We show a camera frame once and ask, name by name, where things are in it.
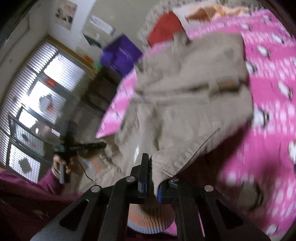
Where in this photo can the pink penguin print blanket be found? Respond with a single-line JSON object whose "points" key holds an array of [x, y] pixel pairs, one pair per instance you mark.
{"points": [[254, 168]]}

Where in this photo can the beige khaki jacket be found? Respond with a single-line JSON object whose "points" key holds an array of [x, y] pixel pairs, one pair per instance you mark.
{"points": [[186, 101]]}

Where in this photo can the magenta left sleeve forearm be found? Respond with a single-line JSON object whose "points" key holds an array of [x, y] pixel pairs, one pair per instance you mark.
{"points": [[27, 207]]}

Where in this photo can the purple shopping bag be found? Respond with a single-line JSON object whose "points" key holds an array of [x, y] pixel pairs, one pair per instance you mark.
{"points": [[120, 55]]}

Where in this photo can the white pillow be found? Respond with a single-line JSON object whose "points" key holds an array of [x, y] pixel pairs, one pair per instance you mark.
{"points": [[183, 12]]}

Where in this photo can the floral grey quilt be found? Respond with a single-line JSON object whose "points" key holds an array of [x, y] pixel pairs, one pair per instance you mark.
{"points": [[156, 11]]}

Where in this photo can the white wall calendar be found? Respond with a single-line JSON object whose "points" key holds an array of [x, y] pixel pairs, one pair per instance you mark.
{"points": [[102, 25]]}

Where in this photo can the red heart cushion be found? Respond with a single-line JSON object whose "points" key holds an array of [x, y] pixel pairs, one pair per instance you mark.
{"points": [[166, 26]]}

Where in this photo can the orange fringed cloth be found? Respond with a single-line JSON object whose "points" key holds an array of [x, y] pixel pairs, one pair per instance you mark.
{"points": [[210, 12]]}

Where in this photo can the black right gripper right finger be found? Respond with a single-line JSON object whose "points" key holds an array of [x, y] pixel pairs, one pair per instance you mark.
{"points": [[203, 213]]}

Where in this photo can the person left hand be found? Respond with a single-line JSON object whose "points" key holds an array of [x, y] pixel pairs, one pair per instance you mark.
{"points": [[71, 167]]}

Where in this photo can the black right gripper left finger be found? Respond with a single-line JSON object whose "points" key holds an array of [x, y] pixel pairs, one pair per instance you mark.
{"points": [[101, 213]]}

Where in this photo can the wall photo poster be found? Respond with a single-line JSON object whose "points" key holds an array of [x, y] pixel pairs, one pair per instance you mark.
{"points": [[65, 13]]}

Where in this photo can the dark wooden side cabinet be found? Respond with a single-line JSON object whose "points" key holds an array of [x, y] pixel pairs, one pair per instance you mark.
{"points": [[101, 90]]}

